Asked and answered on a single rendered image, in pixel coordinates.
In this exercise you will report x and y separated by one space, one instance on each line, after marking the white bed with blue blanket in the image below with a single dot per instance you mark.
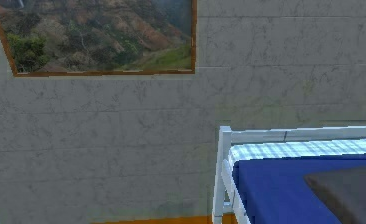
274 190

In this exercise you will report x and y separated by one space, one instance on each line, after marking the brown framed landscape picture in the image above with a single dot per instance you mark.
97 36

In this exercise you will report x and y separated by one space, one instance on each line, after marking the dark grey pillow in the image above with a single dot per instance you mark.
347 193

